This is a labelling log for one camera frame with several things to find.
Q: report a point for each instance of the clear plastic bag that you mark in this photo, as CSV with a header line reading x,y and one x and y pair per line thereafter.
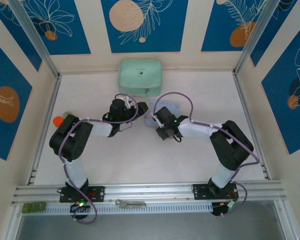
x,y
171,106

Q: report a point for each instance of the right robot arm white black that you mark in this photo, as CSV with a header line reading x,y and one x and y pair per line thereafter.
x,y
195,131

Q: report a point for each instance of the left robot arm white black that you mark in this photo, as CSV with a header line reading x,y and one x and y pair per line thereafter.
x,y
75,172

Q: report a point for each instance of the mint green zipper pouch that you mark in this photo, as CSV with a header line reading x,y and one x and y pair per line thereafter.
x,y
140,75

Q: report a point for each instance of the green cylindrical container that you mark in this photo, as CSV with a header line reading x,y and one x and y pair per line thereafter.
x,y
67,113

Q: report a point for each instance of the orange capped bottle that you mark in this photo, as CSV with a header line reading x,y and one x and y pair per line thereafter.
x,y
57,121

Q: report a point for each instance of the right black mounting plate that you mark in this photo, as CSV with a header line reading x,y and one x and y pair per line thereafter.
x,y
201,191

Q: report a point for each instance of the black mounting plate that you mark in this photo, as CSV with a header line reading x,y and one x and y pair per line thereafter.
x,y
201,191
97,193

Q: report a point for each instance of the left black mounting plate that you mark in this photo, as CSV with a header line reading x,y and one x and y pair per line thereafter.
x,y
97,193

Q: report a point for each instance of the silver locking pliers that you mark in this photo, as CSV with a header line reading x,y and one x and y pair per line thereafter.
x,y
130,203

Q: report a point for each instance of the green circuit board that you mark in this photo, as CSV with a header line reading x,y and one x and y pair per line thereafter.
x,y
34,208

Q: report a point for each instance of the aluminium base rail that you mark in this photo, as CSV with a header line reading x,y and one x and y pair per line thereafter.
x,y
150,190

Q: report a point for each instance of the aluminium frame post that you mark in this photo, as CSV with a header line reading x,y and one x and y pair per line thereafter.
x,y
258,35
35,37

